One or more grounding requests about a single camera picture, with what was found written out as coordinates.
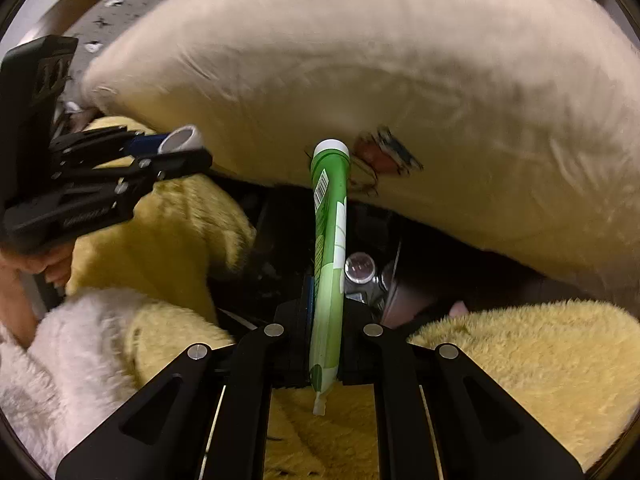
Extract grey patterned bed sheet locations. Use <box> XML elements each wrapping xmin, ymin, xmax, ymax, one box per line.
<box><xmin>62</xmin><ymin>0</ymin><xmax>163</xmax><ymax>113</ymax></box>

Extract person's left hand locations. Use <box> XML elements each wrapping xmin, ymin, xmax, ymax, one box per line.
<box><xmin>0</xmin><ymin>242</ymin><xmax>76</xmax><ymax>351</ymax></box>

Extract cream printed duvet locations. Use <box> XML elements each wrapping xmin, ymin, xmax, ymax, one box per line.
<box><xmin>81</xmin><ymin>0</ymin><xmax>639</xmax><ymax>308</ymax></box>

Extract yellow fluffy garment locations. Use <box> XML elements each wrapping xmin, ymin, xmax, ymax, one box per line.
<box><xmin>64</xmin><ymin>115</ymin><xmax>640</xmax><ymax>480</ymax></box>

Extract green tube with white cap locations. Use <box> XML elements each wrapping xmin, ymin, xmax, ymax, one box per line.
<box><xmin>309</xmin><ymin>139</ymin><xmax>350</xmax><ymax>416</ymax></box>

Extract white fluffy sleeve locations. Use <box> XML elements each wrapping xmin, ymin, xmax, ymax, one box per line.
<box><xmin>1</xmin><ymin>289</ymin><xmax>145</xmax><ymax>477</ymax></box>

